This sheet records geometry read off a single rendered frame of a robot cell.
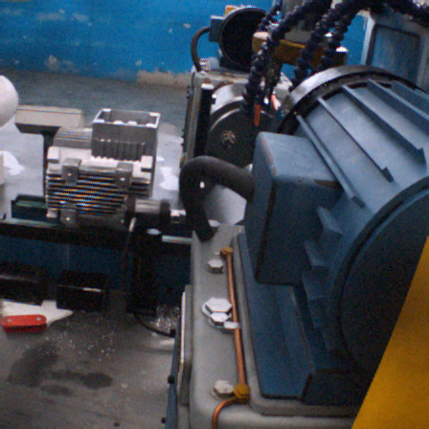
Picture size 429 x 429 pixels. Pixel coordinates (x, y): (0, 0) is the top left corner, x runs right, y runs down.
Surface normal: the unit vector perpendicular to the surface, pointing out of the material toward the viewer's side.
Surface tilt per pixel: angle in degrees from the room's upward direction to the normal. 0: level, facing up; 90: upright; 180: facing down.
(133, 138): 90
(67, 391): 0
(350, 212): 68
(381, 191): 49
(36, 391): 0
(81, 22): 90
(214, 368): 0
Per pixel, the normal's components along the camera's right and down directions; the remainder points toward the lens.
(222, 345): 0.13, -0.90
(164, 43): -0.12, 0.41
